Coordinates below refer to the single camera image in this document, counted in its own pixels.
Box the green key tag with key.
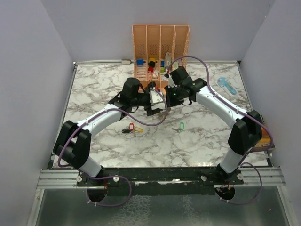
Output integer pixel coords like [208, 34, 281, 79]
[171, 122, 184, 132]

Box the metal keyring with yellow grip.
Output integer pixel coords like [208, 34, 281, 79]
[158, 110, 169, 120]

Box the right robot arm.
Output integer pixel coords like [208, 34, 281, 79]
[165, 67, 262, 184]

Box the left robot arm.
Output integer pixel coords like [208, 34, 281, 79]
[53, 78, 166, 186]

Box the yellow key tag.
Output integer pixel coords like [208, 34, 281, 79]
[134, 127, 143, 133]

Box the red key tag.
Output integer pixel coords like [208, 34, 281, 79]
[129, 123, 135, 131]

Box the white red box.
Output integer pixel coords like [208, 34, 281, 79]
[174, 59, 183, 69]

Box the black key tag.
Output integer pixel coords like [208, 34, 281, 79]
[121, 129, 131, 134]

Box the tall grey box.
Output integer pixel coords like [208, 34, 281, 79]
[164, 52, 172, 72]

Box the blue block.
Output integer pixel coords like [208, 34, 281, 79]
[136, 59, 145, 67]

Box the blue toothbrush package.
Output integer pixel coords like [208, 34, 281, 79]
[216, 77, 238, 97]

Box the peach desk organizer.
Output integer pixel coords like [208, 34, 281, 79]
[132, 24, 190, 93]

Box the paperback book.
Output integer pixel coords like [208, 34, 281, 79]
[252, 127, 275, 151]

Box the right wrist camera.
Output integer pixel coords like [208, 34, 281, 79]
[164, 73, 176, 88]

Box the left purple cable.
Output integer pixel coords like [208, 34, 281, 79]
[57, 89, 168, 207]

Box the purple cable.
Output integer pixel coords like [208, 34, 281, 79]
[57, 89, 168, 207]
[166, 55, 275, 205]

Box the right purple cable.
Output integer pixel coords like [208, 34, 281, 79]
[166, 55, 275, 205]

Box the white adapter at wall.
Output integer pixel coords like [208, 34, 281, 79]
[121, 59, 132, 65]

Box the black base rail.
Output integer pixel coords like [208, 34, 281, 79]
[77, 167, 243, 196]

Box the aluminium frame bar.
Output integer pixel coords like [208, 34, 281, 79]
[37, 166, 286, 189]

